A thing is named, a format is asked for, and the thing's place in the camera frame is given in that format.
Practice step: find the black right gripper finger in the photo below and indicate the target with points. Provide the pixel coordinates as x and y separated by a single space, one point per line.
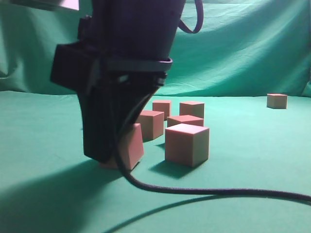
106 116

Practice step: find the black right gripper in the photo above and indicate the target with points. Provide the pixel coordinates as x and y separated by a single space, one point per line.
121 36

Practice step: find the pink wooden cube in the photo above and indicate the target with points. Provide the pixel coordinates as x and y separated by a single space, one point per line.
277 101
187 144
193 108
152 124
184 119
131 147
164 106

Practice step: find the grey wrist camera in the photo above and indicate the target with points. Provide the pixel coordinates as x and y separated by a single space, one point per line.
48 5

